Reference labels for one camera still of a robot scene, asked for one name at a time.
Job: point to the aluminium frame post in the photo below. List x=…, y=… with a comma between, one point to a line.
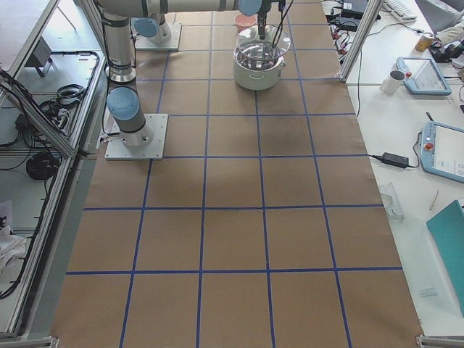
x=366, y=24

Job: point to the black lid-side gripper finger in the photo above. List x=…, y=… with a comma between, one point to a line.
x=262, y=26
x=259, y=26

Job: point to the brown paper table mat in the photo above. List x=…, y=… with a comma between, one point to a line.
x=262, y=225

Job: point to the pale green steel pot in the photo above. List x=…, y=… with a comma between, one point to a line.
x=257, y=65

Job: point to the teal folder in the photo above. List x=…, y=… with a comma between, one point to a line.
x=446, y=228

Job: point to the black power adapter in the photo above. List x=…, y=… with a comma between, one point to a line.
x=395, y=160

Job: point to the white mug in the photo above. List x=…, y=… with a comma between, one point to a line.
x=392, y=82

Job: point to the black lid-side gripper body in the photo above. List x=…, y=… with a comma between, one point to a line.
x=262, y=15

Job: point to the near teach pendant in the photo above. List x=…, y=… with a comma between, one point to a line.
x=441, y=150

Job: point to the yellow can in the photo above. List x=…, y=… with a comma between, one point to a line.
x=424, y=42

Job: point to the teach pendant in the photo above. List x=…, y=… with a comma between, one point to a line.
x=423, y=76
x=441, y=150

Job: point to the glass pot lid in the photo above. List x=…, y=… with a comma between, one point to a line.
x=274, y=44

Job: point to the far teach pendant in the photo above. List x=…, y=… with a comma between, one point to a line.
x=423, y=76

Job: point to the pink bowl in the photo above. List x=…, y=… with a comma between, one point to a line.
x=243, y=21

